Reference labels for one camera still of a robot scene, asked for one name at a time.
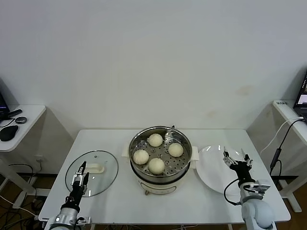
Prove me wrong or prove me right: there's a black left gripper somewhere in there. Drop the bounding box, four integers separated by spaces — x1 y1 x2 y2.
68 161 90 206

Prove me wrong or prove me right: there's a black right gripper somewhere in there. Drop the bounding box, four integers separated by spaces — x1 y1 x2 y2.
223 146 256 184

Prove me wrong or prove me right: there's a glass lid with white handle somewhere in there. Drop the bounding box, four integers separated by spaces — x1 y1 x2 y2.
64 150 119 197

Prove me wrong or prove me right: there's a white steamed baozi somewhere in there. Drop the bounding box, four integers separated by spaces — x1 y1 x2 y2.
147 133 164 147
167 142 184 158
132 149 150 165
148 158 165 175

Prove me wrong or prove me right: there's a steel perforated steamer tray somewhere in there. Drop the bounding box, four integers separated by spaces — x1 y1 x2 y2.
121 125 200 177

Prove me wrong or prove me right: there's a white round plate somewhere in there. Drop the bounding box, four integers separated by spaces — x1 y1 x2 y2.
195 144 250 195

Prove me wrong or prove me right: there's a white side table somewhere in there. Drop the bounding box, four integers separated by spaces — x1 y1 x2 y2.
0 104 74 209
247 99 307 213

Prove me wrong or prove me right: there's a white electric pot base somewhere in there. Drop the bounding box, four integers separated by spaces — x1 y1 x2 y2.
130 162 190 196

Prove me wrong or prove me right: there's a black computer mouse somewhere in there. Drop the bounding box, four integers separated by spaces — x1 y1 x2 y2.
0 125 19 142

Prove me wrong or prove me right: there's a black open laptop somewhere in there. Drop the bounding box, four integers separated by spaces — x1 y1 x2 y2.
0 91 12 123
293 67 307 123

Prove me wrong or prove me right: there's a black stick shaped device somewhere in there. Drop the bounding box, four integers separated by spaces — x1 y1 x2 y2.
4 109 23 119

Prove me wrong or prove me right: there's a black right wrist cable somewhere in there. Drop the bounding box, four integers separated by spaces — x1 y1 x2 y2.
223 178 243 206

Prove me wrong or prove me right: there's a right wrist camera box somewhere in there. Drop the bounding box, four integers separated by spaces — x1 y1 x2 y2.
251 179 271 192

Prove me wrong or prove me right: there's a black cable with adapter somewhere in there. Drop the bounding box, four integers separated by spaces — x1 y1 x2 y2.
270 119 303 176

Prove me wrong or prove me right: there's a white charging cable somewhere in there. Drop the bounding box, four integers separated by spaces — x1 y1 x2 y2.
260 116 304 156

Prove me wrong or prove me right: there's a black floor cable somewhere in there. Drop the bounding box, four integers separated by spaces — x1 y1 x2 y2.
8 163 40 211

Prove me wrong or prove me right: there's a white floor cable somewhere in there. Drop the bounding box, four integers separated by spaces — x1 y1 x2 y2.
0 195 39 220

